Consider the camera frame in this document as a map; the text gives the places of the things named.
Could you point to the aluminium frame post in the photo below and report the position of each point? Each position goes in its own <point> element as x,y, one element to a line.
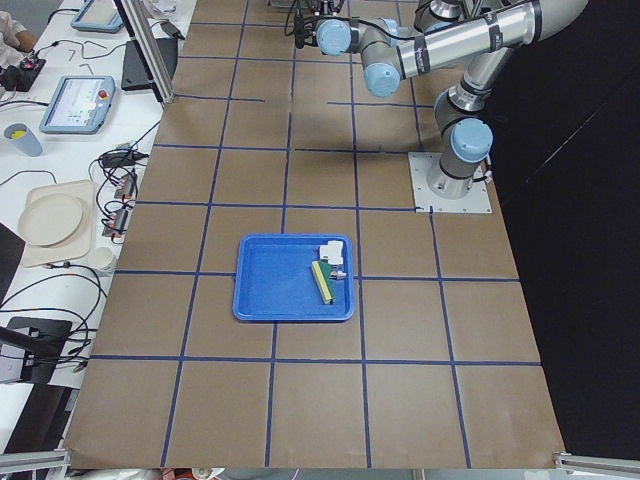
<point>132,13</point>

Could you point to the blue cup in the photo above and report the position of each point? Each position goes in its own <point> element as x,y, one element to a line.
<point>23,138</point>

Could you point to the blue plastic tray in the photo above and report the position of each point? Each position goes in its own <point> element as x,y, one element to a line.
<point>274,280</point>

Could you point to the beige tray with plates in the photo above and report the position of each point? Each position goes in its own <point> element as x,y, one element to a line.
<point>57,223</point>

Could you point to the green yellow sponge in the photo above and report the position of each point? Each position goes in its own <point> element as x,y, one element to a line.
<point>322,274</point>

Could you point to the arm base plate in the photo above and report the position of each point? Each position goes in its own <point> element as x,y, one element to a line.
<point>435,192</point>

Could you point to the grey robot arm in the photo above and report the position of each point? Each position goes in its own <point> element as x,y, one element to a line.
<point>443,34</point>

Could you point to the white circuit breaker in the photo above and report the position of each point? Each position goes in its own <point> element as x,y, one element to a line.
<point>332,252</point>

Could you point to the white paper cup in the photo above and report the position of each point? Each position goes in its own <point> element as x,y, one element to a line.
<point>103,260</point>

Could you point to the blue teach pendant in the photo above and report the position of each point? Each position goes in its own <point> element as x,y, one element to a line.
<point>100,16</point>
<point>79,105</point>

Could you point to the black power adapter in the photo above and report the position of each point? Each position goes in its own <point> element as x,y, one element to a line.
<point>171,30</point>

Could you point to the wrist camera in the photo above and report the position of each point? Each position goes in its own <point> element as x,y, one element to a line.
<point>304,31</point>

